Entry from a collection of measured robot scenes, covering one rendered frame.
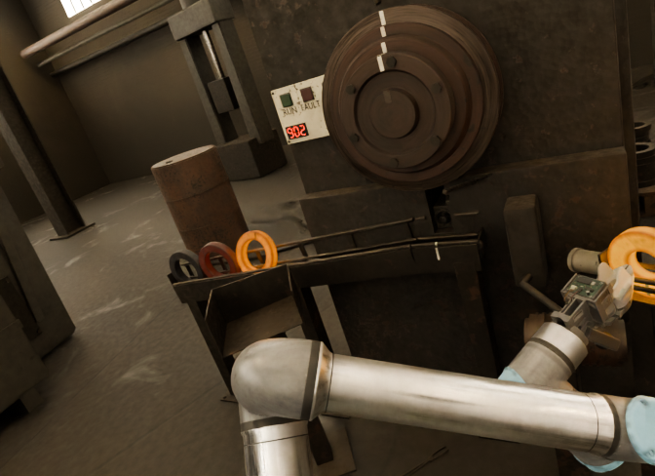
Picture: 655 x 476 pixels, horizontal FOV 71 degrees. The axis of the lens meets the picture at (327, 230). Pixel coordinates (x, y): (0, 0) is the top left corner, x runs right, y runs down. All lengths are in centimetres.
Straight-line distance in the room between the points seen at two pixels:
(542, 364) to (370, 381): 36
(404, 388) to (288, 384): 17
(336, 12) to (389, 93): 38
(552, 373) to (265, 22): 122
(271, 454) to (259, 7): 124
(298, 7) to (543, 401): 119
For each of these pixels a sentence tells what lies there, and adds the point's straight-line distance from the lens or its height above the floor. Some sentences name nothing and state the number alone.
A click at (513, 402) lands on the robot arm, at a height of 76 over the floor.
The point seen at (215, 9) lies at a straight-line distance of 665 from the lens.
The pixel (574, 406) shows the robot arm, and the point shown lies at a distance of 80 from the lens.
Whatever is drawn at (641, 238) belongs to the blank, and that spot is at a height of 77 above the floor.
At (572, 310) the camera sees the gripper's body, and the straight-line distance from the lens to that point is 99.
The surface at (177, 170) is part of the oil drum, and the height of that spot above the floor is 82.
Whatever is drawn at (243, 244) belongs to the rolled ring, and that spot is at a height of 74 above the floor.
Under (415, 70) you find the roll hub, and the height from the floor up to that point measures 120.
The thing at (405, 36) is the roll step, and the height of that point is 128.
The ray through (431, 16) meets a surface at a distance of 119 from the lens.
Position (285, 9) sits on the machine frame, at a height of 145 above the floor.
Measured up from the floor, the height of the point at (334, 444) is 1.
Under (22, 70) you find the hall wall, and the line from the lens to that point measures 1239.
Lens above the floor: 129
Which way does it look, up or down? 20 degrees down
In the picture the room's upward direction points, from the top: 18 degrees counter-clockwise
